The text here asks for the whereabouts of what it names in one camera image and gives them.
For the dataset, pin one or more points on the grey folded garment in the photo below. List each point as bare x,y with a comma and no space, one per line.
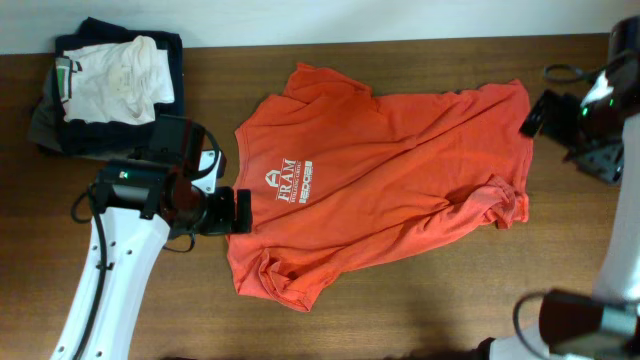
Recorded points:
42,128

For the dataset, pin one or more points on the navy folded garment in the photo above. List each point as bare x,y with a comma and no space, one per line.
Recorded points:
79,137

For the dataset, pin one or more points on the white folded t-shirt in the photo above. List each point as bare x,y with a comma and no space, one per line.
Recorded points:
114,82

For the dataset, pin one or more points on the red orange printed t-shirt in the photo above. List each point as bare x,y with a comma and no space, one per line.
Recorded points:
342,179

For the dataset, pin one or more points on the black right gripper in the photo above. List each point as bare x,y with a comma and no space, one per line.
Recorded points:
602,161

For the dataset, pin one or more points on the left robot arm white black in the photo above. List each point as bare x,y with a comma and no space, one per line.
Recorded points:
136,209

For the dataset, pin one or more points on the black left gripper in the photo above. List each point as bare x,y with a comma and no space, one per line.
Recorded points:
225,221

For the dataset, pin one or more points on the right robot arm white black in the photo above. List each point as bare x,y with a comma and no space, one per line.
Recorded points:
600,132

